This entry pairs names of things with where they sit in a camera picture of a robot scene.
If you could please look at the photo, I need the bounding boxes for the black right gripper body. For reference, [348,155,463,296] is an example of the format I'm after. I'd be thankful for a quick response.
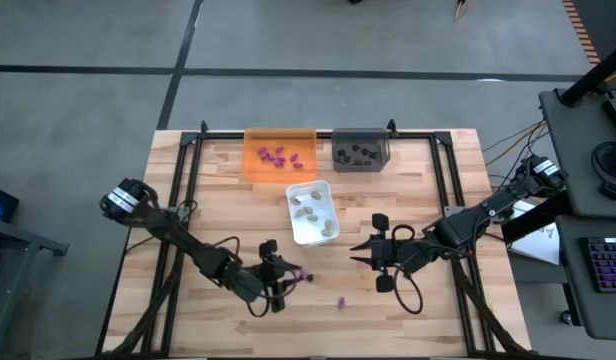
[370,212,414,294]

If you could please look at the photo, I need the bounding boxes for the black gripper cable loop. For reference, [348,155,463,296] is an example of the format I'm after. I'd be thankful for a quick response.
[244,287,288,319]
[390,223,425,316]

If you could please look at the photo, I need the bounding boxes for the grey metal cart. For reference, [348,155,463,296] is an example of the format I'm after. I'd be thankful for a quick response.
[0,217,72,360]

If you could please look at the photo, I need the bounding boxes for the black headphones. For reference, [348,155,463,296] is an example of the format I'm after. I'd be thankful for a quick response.
[590,141,616,201]

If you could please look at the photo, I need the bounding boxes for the grey translucent plastic bin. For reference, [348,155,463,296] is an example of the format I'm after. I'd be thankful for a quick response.
[331,127,393,174]

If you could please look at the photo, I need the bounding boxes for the grey desk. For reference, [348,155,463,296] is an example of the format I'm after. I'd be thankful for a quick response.
[538,85,616,220]
[555,214,616,342]

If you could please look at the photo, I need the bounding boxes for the orange translucent plastic bin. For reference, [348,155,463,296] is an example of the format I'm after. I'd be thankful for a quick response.
[241,127,320,184]

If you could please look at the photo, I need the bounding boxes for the white paper sheet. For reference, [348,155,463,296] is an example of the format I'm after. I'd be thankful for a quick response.
[506,199,562,267]

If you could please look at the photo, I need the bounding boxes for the black box with blue light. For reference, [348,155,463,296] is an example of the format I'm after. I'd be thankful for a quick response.
[0,183,21,225]

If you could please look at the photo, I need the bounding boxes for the black backlit keyboard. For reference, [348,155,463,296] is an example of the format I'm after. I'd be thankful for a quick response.
[579,235,616,295]

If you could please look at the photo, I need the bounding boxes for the black aluminium table frame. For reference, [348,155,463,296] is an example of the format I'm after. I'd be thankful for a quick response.
[95,119,534,360]

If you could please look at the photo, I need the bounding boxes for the white plastic bin with handles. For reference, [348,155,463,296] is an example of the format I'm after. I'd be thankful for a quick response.
[285,179,341,249]

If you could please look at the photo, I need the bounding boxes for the black diagonal metal bar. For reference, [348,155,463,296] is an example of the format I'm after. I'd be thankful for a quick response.
[500,189,560,246]
[559,38,616,109]

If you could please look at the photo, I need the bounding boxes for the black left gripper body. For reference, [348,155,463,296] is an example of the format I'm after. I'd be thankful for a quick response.
[252,238,290,314]

